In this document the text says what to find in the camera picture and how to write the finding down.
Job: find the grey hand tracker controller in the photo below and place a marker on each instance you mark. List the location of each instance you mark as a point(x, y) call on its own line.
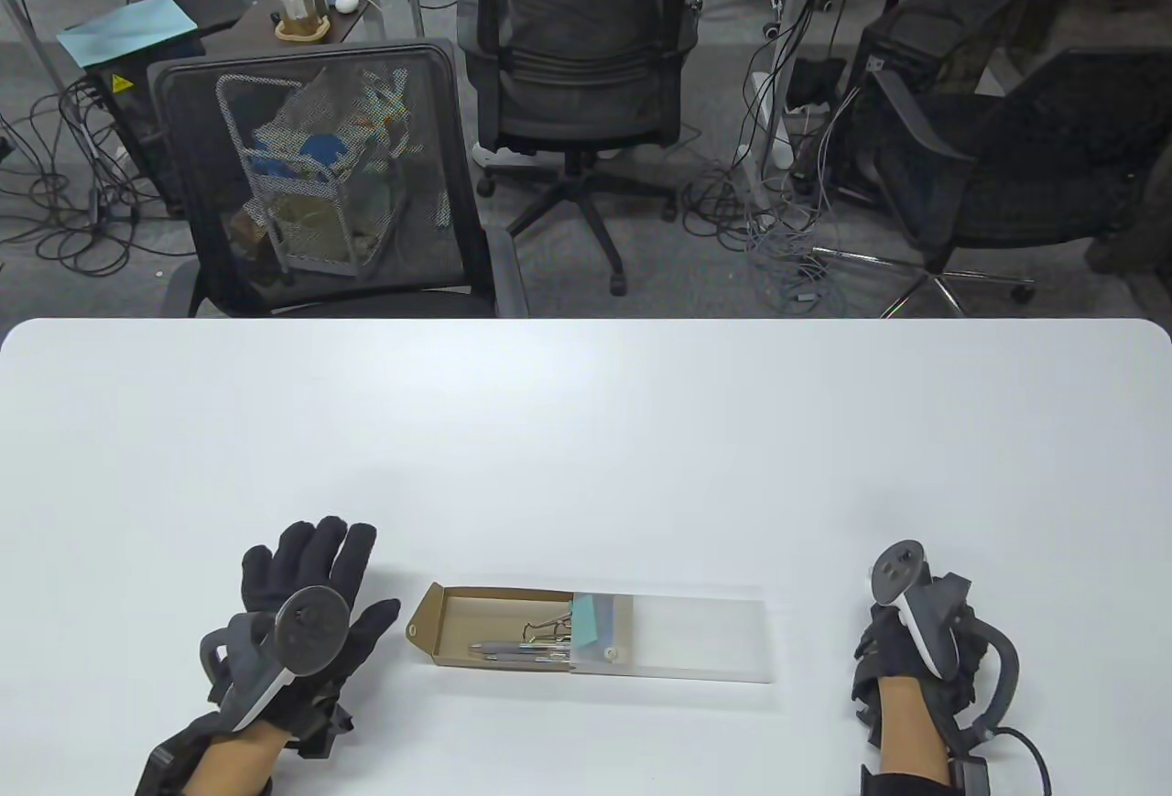
point(311, 626)
point(920, 622)

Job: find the black swivel office chair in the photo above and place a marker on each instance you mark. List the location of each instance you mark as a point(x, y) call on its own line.
point(586, 36)

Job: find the dark brown side table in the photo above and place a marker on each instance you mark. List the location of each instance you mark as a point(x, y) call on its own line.
point(247, 36)

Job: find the person's left hand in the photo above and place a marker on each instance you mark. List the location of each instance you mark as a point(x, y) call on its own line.
point(311, 558)

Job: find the person's left forearm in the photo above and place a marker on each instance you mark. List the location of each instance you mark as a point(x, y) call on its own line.
point(238, 759)

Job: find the brown cardboard drawer box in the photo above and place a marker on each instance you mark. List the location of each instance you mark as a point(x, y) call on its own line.
point(696, 640)

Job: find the black chrome-base office chair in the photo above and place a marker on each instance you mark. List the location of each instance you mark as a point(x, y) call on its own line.
point(1007, 173)

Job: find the person's right forearm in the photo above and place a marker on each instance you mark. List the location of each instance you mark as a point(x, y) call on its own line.
point(911, 732)

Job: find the black computer tower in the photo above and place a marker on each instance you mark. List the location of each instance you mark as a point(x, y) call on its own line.
point(916, 54)

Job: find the teal binder clip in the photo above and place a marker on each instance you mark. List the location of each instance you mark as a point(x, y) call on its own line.
point(588, 620)

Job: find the black square mesh chair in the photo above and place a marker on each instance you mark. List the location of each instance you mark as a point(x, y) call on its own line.
point(439, 146)

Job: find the clear grey pen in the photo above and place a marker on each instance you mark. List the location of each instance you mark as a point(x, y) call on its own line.
point(513, 648)

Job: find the person's right hand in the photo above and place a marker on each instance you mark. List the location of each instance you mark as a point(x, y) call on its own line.
point(884, 649)

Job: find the grey pen with clip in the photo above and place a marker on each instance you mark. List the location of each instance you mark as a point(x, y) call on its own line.
point(549, 659)

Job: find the glass cup with drink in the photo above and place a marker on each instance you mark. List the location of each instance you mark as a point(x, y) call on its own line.
point(298, 8)

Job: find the black cabinet with yellow label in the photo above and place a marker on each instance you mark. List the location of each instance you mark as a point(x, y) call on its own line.
point(137, 127)

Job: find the teal folder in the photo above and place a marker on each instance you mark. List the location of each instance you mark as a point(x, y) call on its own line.
point(128, 31)

